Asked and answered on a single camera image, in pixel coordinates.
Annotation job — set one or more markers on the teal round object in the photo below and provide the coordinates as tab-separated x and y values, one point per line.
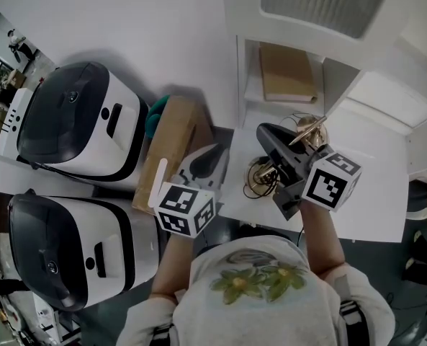
155	117

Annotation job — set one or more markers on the gold desk lamp white globe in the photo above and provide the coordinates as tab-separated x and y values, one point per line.
260	173

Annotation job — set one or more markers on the white table top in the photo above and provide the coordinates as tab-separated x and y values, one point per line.
378	207

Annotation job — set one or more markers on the white shelf cabinet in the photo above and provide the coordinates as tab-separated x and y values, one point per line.
242	13

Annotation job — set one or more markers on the tan book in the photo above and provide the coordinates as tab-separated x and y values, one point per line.
285	70

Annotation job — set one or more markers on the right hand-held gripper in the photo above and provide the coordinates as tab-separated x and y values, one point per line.
324	189

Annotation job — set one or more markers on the brown cardboard box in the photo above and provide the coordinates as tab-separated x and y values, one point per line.
170	139

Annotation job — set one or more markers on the person's left forearm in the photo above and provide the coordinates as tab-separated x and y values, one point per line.
173	265

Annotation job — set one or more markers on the white panel with black slots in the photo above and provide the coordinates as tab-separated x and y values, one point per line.
22	99

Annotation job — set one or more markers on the person's right forearm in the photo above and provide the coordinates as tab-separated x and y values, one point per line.
321	240

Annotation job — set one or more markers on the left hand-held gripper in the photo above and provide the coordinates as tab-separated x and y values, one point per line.
179	200

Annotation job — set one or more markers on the black and white robot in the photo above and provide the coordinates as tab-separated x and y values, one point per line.
126	251
90	150

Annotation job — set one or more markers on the white flower print shirt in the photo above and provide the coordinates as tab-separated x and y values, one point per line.
252	319

